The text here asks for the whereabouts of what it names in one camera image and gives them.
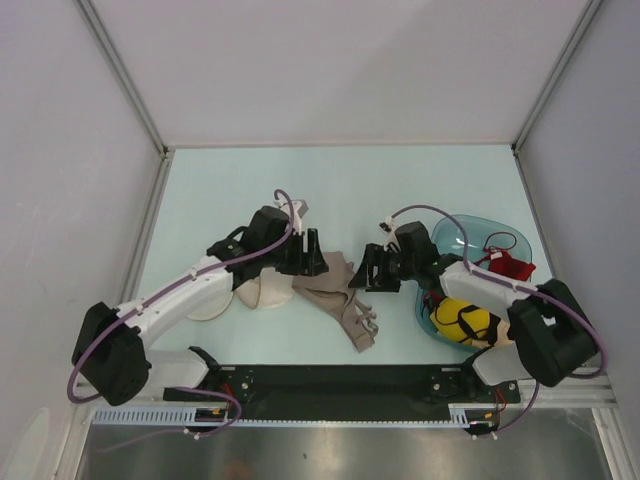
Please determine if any teal transparent plastic basin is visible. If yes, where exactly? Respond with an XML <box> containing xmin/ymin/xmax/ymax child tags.
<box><xmin>415</xmin><ymin>215</ymin><xmax>532</xmax><ymax>354</ymax></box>

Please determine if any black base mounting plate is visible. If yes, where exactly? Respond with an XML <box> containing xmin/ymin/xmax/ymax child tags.
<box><xmin>163</xmin><ymin>363</ymin><xmax>521</xmax><ymax>422</ymax></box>

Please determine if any white mesh laundry bag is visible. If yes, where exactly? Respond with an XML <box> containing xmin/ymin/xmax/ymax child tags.
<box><xmin>187</xmin><ymin>268</ymin><xmax>294</xmax><ymax>322</ymax></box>

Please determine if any yellow black bra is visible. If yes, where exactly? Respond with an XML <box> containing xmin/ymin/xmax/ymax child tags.
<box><xmin>429</xmin><ymin>298</ymin><xmax>513</xmax><ymax>350</ymax></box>

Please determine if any beige bra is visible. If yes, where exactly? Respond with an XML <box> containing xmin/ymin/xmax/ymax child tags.
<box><xmin>292</xmin><ymin>252</ymin><xmax>379</xmax><ymax>353</ymax></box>

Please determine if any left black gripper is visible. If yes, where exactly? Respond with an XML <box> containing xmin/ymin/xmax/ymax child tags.
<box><xmin>261</xmin><ymin>228</ymin><xmax>328</xmax><ymax>277</ymax></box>

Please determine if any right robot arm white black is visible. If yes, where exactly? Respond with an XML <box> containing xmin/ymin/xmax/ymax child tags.
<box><xmin>350</xmin><ymin>222</ymin><xmax>604</xmax><ymax>401</ymax></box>

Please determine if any red bra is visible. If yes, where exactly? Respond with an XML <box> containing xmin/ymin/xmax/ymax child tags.
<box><xmin>478</xmin><ymin>231</ymin><xmax>536</xmax><ymax>281</ymax></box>

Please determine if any white slotted cable duct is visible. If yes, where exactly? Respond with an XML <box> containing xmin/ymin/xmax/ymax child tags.
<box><xmin>91</xmin><ymin>405</ymin><xmax>496</xmax><ymax>429</ymax></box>

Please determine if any aluminium frame rail front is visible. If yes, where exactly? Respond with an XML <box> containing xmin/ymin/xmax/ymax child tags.
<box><xmin>72</xmin><ymin>364</ymin><xmax>619</xmax><ymax>407</ymax></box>

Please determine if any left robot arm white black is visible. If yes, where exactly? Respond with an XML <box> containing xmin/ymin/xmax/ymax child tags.
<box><xmin>67</xmin><ymin>200</ymin><xmax>329</xmax><ymax>406</ymax></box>

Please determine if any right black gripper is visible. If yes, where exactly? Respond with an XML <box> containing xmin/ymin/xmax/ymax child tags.
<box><xmin>348</xmin><ymin>242</ymin><xmax>418</xmax><ymax>293</ymax></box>

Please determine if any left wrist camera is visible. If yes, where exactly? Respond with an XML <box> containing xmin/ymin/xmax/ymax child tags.
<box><xmin>292</xmin><ymin>199</ymin><xmax>309</xmax><ymax>230</ymax></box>

